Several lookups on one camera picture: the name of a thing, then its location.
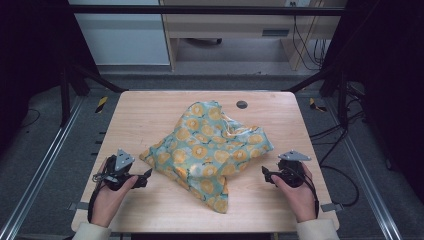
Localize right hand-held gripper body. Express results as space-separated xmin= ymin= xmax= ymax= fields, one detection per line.
xmin=273 ymin=149 xmax=313 ymax=189

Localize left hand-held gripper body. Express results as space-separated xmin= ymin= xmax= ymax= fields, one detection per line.
xmin=93 ymin=148 xmax=138 ymax=192

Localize teal cloth with orange print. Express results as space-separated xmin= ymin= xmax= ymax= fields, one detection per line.
xmin=138 ymin=100 xmax=275 ymax=215

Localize person's right hand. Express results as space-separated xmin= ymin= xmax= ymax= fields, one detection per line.
xmin=270 ymin=162 xmax=318 ymax=224

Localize person's left hand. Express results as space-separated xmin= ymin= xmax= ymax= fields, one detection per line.
xmin=90 ymin=157 xmax=140 ymax=229

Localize white cabinet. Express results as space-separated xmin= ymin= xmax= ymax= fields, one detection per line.
xmin=68 ymin=0 xmax=171 ymax=67

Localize light wooden desk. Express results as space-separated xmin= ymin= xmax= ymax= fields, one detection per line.
xmin=159 ymin=0 xmax=348 ymax=72

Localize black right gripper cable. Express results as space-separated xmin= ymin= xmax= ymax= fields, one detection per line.
xmin=287 ymin=165 xmax=321 ymax=219

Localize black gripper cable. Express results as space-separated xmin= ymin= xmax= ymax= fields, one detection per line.
xmin=86 ymin=168 xmax=116 ymax=224
xmin=287 ymin=165 xmax=321 ymax=219

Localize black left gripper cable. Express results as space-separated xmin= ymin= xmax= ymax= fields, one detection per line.
xmin=86 ymin=168 xmax=116 ymax=224

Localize grey table edge bracket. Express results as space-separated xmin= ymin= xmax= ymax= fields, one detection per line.
xmin=67 ymin=201 xmax=91 ymax=212
xmin=319 ymin=202 xmax=344 ymax=214

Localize black floor cables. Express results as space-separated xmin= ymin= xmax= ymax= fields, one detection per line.
xmin=309 ymin=79 xmax=368 ymax=208

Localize yellow-handled tool left floor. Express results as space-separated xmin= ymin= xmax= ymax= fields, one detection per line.
xmin=95 ymin=96 xmax=110 ymax=115

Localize yellow-handled tool floor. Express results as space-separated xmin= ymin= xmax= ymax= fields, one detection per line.
xmin=95 ymin=96 xmax=110 ymax=115
xmin=308 ymin=97 xmax=328 ymax=113

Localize yellow-handled tool right floor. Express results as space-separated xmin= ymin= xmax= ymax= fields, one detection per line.
xmin=308 ymin=97 xmax=328 ymax=113

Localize aluminium floor rail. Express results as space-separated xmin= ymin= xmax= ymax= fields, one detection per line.
xmin=323 ymin=97 xmax=405 ymax=240
xmin=0 ymin=95 xmax=85 ymax=240

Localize black metal frame stand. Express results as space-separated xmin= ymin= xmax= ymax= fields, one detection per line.
xmin=283 ymin=61 xmax=352 ymax=130
xmin=59 ymin=63 xmax=130 ymax=128

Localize thin black floor cable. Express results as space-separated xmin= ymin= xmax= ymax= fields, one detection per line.
xmin=20 ymin=107 xmax=42 ymax=130

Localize black hanging desk cables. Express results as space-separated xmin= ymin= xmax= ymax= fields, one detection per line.
xmin=289 ymin=1 xmax=330 ymax=72

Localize black horizontal frame bar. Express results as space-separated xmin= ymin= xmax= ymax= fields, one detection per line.
xmin=68 ymin=4 xmax=346 ymax=18

